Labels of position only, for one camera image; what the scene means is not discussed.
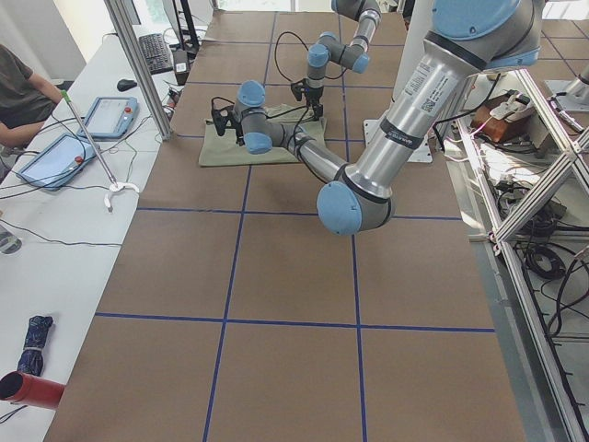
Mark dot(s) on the brown box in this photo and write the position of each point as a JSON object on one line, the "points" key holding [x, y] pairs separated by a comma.
{"points": [[505, 129]]}

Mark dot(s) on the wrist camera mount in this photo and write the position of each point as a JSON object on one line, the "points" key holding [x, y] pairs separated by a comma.
{"points": [[222, 119], [299, 89]]}

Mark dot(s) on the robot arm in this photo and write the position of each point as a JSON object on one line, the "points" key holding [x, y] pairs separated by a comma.
{"points": [[465, 38], [330, 49]]}

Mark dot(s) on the black keyboard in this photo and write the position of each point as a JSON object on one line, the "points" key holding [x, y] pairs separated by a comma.
{"points": [[156, 53]]}

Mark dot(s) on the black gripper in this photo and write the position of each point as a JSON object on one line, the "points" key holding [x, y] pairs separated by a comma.
{"points": [[237, 128], [314, 96]]}

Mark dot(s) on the blue teach pendant near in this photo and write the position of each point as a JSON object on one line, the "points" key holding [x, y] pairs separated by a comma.
{"points": [[58, 163]]}

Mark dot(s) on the blue teach pendant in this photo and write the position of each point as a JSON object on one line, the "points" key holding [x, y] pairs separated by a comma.
{"points": [[58, 163], [110, 118]]}

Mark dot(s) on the red cylinder tube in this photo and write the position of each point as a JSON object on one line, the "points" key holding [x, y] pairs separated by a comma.
{"points": [[26, 389]]}

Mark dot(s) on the folded dark blue umbrella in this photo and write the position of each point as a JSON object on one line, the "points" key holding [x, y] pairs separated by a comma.
{"points": [[31, 360]]}

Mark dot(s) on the aluminium frame truss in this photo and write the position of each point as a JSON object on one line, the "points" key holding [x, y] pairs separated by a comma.
{"points": [[504, 230]]}

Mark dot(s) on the black power adapter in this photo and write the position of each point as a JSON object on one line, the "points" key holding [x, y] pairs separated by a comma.
{"points": [[181, 66]]}

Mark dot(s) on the black computer mouse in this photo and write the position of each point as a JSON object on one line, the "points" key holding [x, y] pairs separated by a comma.
{"points": [[126, 84]]}

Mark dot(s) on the grabber stick green tip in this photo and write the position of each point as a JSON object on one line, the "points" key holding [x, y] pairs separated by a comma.
{"points": [[115, 185]]}

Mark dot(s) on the aluminium frame post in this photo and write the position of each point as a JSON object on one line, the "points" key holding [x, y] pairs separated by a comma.
{"points": [[130, 45]]}

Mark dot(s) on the blue teach pendant far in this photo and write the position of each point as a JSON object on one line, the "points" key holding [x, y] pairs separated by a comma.
{"points": [[110, 118]]}

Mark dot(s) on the seated person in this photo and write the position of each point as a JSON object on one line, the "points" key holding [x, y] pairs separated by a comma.
{"points": [[27, 100]]}

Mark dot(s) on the olive green long-sleeve shirt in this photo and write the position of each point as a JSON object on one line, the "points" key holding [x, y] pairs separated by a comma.
{"points": [[223, 151]]}

